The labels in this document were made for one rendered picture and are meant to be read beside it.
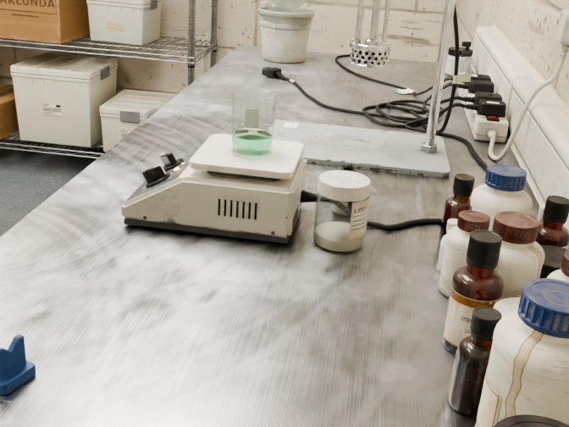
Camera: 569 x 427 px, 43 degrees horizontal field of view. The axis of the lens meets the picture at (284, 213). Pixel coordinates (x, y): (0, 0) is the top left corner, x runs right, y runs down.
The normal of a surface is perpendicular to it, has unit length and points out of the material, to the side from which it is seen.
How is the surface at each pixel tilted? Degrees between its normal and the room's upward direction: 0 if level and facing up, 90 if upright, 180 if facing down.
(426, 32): 90
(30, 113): 92
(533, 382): 91
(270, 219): 90
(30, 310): 0
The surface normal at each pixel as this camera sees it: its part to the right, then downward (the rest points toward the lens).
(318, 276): 0.07, -0.92
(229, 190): -0.15, 0.37
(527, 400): -0.54, 0.29
